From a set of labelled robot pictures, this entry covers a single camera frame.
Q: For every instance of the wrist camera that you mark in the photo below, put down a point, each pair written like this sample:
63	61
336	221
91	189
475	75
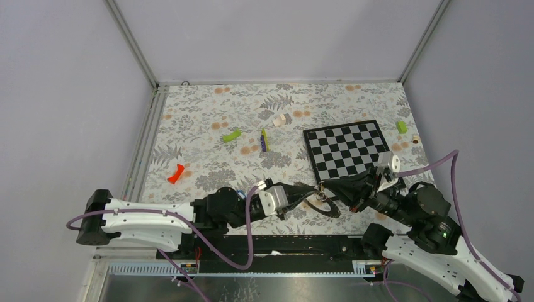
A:
388	166
272	197

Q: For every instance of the cream toy block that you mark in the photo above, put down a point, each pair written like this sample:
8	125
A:
280	120

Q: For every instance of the small green block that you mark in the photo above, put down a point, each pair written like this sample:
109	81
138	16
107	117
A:
401	127

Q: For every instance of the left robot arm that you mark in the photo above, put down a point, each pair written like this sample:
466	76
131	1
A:
162	226

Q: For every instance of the floral table mat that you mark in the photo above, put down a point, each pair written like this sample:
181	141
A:
194	119

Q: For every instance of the black white chessboard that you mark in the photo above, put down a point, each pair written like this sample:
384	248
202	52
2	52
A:
344	150

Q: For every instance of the red curved block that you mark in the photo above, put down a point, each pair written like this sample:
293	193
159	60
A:
177	174

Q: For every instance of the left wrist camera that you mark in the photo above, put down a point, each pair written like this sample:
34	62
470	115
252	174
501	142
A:
272	197

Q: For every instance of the green curved block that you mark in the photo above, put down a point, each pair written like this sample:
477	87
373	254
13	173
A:
232	136

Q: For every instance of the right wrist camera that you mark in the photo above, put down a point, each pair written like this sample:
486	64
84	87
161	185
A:
388	166

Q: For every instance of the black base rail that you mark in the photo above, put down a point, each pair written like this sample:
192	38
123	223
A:
282	254

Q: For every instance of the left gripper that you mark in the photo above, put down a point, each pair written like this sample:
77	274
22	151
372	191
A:
295	194

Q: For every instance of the blue key tag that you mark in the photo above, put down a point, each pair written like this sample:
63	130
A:
241	194

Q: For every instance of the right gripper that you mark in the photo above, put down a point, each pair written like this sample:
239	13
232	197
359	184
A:
355	191

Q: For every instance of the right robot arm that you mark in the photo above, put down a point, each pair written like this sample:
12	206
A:
435	244

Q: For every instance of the large silver keyring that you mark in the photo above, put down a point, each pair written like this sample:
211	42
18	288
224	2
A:
318	200

